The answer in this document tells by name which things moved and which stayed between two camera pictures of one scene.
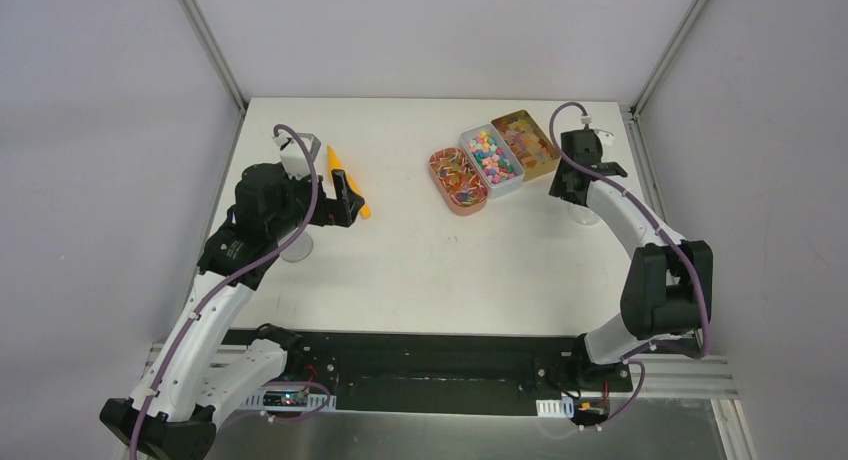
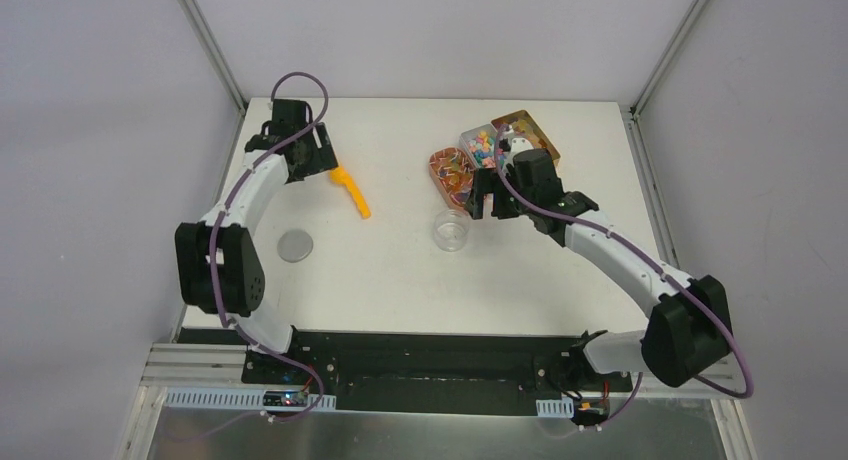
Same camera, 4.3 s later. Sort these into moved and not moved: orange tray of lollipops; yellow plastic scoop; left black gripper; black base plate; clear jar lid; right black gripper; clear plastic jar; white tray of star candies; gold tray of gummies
Moved: right black gripper; left black gripper; clear plastic jar
Not moved: yellow plastic scoop; black base plate; orange tray of lollipops; white tray of star candies; clear jar lid; gold tray of gummies
